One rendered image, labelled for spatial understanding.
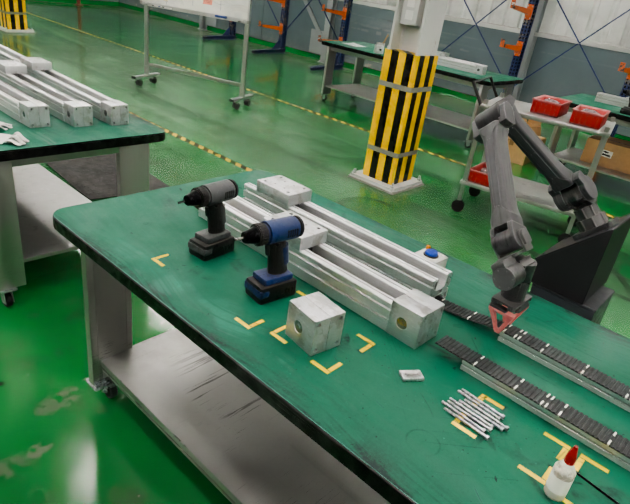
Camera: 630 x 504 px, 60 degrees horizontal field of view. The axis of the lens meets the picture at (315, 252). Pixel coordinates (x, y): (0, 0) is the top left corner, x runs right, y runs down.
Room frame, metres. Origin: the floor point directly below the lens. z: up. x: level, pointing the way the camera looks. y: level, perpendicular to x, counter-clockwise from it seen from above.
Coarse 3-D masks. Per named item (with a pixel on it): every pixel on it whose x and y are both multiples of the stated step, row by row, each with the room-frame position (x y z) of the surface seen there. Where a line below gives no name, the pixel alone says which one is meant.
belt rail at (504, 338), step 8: (504, 336) 1.18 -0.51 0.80; (512, 344) 1.16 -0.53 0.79; (520, 344) 1.15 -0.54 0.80; (520, 352) 1.15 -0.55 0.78; (528, 352) 1.13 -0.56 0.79; (536, 352) 1.12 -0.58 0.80; (536, 360) 1.12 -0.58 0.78; (544, 360) 1.11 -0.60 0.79; (552, 360) 1.10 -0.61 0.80; (552, 368) 1.09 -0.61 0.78; (560, 368) 1.09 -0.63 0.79; (568, 368) 1.07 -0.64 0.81; (568, 376) 1.07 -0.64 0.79; (576, 376) 1.06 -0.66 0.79; (584, 384) 1.04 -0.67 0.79; (592, 384) 1.03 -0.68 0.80; (600, 392) 1.02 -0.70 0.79; (608, 392) 1.01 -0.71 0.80; (608, 400) 1.01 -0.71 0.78; (616, 400) 1.00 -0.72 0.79; (624, 400) 0.99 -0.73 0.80; (624, 408) 0.98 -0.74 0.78
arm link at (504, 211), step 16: (512, 112) 1.52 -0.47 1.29; (496, 128) 1.47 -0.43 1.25; (496, 144) 1.44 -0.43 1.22; (496, 160) 1.40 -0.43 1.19; (496, 176) 1.36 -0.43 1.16; (512, 176) 1.39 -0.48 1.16; (496, 192) 1.33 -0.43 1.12; (512, 192) 1.34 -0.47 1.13; (496, 208) 1.30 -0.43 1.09; (512, 208) 1.29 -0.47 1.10; (496, 224) 1.27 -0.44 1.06; (512, 224) 1.23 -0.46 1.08; (496, 240) 1.24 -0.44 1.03; (512, 240) 1.21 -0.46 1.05
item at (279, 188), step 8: (280, 176) 1.83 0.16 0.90; (264, 184) 1.74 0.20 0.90; (272, 184) 1.74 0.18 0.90; (280, 184) 1.75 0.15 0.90; (288, 184) 1.76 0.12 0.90; (296, 184) 1.77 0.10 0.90; (264, 192) 1.73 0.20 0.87; (272, 192) 1.71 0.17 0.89; (280, 192) 1.68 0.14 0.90; (288, 192) 1.68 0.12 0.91; (296, 192) 1.70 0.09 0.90; (304, 192) 1.71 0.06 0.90; (280, 200) 1.68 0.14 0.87; (288, 200) 1.66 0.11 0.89; (296, 200) 1.69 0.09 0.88; (304, 200) 1.72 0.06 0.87
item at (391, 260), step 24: (312, 216) 1.61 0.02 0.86; (336, 216) 1.64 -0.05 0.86; (336, 240) 1.52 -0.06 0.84; (360, 240) 1.48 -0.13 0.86; (384, 240) 1.51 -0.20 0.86; (384, 264) 1.40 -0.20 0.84; (408, 264) 1.37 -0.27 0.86; (432, 264) 1.40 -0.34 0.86; (408, 288) 1.34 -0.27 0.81; (432, 288) 1.30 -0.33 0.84
